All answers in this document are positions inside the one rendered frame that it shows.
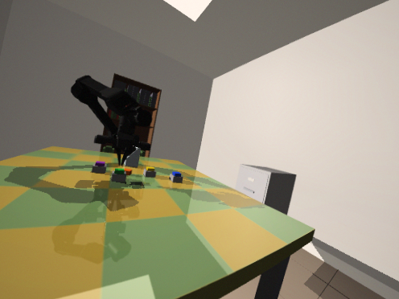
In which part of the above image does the yellow button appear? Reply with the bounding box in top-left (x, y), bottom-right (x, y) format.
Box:
top-left (143, 166), bottom-right (156, 178)

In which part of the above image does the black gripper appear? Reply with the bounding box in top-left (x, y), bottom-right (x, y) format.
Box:
top-left (94, 123), bottom-right (151, 166)

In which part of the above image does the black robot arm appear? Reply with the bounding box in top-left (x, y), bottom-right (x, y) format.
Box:
top-left (71, 75), bottom-right (152, 152)

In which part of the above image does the blue button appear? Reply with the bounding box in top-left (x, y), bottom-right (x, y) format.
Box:
top-left (169, 172), bottom-right (183, 182)

